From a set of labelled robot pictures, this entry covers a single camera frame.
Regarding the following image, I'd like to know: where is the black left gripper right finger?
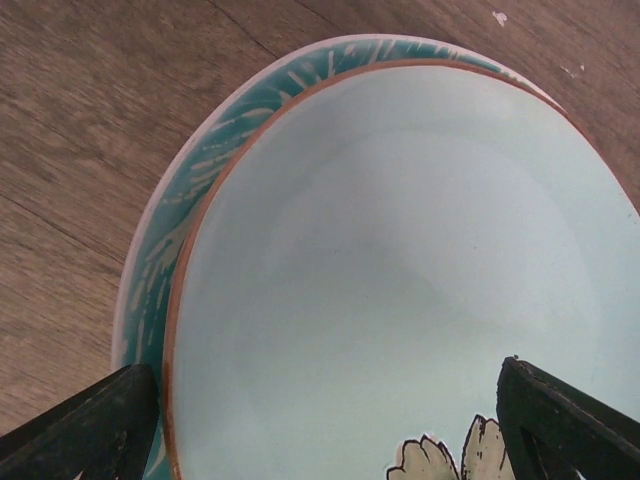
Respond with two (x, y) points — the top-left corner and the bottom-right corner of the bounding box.
(496, 357), (639, 480)

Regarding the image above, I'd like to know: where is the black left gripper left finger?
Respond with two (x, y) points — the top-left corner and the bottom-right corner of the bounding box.
(1, 364), (160, 480)

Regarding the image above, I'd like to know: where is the red teal floral plate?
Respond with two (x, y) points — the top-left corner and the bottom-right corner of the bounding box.
(110, 33), (566, 480)

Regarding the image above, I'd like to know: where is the light green round plate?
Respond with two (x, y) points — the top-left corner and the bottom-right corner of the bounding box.
(163, 61), (639, 479)

